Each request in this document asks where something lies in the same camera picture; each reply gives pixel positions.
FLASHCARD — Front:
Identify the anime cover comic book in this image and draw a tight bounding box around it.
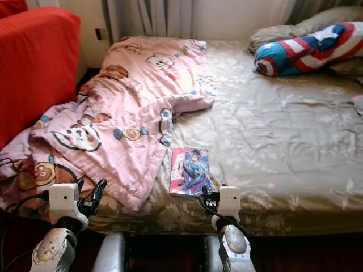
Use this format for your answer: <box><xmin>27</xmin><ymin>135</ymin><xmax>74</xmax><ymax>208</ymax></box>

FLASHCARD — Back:
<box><xmin>169</xmin><ymin>148</ymin><xmax>212</xmax><ymax>197</ymax></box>

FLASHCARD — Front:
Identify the silver robot left leg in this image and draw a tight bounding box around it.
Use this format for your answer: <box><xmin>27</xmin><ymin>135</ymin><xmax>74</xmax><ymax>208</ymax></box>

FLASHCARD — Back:
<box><xmin>92</xmin><ymin>231</ymin><xmax>128</xmax><ymax>272</ymax></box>

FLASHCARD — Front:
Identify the silver robot leg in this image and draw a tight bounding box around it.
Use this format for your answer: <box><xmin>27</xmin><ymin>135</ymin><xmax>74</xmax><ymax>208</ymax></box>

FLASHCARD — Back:
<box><xmin>92</xmin><ymin>231</ymin><xmax>128</xmax><ymax>272</ymax></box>
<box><xmin>196</xmin><ymin>235</ymin><xmax>222</xmax><ymax>272</ymax></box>

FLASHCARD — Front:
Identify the silver robot right leg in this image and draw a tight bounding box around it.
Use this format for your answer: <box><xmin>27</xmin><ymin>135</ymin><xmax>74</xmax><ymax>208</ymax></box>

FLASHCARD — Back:
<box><xmin>196</xmin><ymin>235</ymin><xmax>222</xmax><ymax>272</ymax></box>

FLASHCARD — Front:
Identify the beige floral bed sheet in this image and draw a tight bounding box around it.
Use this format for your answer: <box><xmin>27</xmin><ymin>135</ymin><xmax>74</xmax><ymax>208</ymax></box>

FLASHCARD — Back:
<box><xmin>91</xmin><ymin>39</ymin><xmax>363</xmax><ymax>237</ymax></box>

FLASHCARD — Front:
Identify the pink cartoon print blanket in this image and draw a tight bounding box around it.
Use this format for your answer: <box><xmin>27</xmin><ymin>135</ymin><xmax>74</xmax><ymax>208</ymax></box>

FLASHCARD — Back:
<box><xmin>0</xmin><ymin>36</ymin><xmax>216</xmax><ymax>213</ymax></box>

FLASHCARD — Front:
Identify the large red covered cushion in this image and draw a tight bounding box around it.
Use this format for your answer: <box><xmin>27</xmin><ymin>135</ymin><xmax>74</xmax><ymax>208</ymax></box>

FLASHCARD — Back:
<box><xmin>0</xmin><ymin>6</ymin><xmax>82</xmax><ymax>151</ymax></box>
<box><xmin>0</xmin><ymin>0</ymin><xmax>29</xmax><ymax>19</ymax></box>

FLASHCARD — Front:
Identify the stars and stripes shield pillow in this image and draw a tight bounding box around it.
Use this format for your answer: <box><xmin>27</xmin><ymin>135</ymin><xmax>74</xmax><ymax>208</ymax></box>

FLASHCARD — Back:
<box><xmin>254</xmin><ymin>22</ymin><xmax>363</xmax><ymax>78</ymax></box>

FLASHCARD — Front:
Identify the grey pleated curtain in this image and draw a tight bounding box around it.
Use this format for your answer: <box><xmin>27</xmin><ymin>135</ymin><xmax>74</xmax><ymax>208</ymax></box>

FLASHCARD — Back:
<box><xmin>284</xmin><ymin>0</ymin><xmax>363</xmax><ymax>26</ymax></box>
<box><xmin>103</xmin><ymin>0</ymin><xmax>199</xmax><ymax>39</ymax></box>

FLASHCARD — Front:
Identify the large beige pillow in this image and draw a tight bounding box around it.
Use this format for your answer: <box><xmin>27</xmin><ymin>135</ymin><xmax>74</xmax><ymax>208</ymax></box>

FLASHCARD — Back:
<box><xmin>248</xmin><ymin>6</ymin><xmax>363</xmax><ymax>54</ymax></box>

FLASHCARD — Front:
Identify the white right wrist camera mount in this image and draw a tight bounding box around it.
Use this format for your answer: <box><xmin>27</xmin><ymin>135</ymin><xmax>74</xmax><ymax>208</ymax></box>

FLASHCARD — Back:
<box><xmin>218</xmin><ymin>186</ymin><xmax>242</xmax><ymax>219</ymax></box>

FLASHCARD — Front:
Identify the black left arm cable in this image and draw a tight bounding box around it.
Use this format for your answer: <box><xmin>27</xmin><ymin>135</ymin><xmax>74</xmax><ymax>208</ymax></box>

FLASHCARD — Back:
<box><xmin>3</xmin><ymin>190</ymin><xmax>50</xmax><ymax>272</ymax></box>

